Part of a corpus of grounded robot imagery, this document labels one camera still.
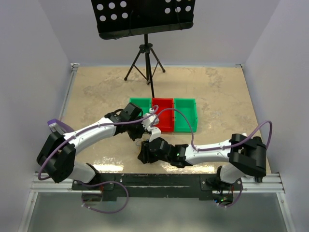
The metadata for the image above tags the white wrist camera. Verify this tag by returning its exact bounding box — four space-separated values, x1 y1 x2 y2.
141 108 159 133
147 126 161 142

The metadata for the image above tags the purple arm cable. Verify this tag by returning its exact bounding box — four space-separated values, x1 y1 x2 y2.
37 104 160 181
151 108 274 152

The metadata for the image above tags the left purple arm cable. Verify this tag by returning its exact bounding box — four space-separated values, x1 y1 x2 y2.
37 104 160 181

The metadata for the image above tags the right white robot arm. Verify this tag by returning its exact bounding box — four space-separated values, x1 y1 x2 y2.
138 134 267 190

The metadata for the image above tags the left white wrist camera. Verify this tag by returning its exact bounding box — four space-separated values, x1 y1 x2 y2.
141 108 159 133

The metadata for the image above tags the black music stand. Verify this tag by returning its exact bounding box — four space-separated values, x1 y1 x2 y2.
91 0 196 87

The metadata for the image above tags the purple holder block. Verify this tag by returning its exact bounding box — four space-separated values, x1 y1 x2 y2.
47 119 74 135

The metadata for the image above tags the green bin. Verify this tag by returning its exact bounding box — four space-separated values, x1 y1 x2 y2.
174 98 198 133
129 98 152 116

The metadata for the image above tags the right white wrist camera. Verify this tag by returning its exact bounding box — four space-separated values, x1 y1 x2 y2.
147 126 161 142

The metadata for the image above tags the red bin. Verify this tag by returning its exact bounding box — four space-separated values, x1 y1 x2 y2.
152 98 174 132

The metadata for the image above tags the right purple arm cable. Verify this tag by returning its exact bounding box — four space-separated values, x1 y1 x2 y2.
151 108 274 152

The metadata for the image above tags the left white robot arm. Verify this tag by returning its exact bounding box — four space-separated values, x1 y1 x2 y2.
37 102 145 189

